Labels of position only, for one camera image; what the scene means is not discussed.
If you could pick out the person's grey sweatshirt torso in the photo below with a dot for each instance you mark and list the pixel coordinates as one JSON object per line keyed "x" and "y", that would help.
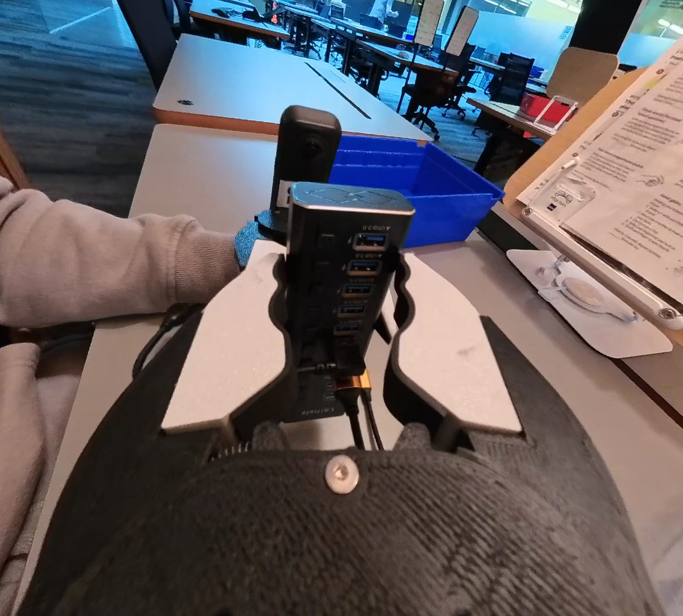
{"x": 26, "y": 440}

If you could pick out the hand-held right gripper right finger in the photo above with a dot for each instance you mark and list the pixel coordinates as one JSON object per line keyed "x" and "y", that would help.
{"x": 453, "y": 354}

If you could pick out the person's left forearm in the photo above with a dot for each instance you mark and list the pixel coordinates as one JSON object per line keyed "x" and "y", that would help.
{"x": 106, "y": 263}

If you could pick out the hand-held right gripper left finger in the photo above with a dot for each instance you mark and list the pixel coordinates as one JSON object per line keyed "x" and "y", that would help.
{"x": 235, "y": 344}

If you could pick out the blue plastic bin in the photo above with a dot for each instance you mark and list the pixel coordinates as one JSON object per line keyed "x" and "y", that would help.
{"x": 453, "y": 210}

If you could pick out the background office desks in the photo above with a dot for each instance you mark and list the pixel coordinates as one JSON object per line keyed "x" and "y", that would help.
{"x": 384, "y": 50}

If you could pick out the black office chair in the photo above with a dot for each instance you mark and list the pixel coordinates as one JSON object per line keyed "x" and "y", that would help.
{"x": 138, "y": 2}

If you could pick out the long black USB hub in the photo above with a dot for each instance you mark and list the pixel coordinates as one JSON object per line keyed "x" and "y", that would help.
{"x": 320, "y": 274}

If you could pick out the light grey desk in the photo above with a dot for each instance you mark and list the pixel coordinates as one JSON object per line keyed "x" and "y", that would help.
{"x": 213, "y": 173}

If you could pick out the red box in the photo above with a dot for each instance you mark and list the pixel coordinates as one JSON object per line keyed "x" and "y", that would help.
{"x": 533, "y": 106}

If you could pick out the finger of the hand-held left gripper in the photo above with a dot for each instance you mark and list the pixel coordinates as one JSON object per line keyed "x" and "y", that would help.
{"x": 259, "y": 253}
{"x": 384, "y": 325}

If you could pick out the document stand with papers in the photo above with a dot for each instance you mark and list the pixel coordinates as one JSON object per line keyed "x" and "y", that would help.
{"x": 629, "y": 173}

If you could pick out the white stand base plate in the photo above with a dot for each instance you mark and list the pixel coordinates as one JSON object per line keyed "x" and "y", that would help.
{"x": 613, "y": 333}

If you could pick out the neighbouring white desk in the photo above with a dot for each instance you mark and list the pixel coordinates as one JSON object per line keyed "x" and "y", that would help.
{"x": 240, "y": 82}

